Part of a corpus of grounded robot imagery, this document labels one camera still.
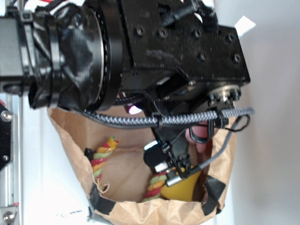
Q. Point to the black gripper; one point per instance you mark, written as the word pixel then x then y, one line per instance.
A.
pixel 177 54

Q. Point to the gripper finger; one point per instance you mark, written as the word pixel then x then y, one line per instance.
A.
pixel 159 156
pixel 179 156

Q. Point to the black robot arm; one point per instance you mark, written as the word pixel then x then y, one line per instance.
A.
pixel 72 57

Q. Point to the pink plush bunny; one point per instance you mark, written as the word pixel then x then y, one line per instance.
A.
pixel 199 136

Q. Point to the yellow plastic cup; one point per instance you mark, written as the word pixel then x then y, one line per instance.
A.
pixel 182 191

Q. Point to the brown paper bag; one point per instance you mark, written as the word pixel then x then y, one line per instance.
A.
pixel 125 176

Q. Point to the white paper tag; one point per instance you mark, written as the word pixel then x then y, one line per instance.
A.
pixel 244 25

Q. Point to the aluminium frame rail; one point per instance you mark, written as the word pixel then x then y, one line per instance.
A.
pixel 11 176

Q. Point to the black metal bracket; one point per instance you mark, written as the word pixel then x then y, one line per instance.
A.
pixel 6 118

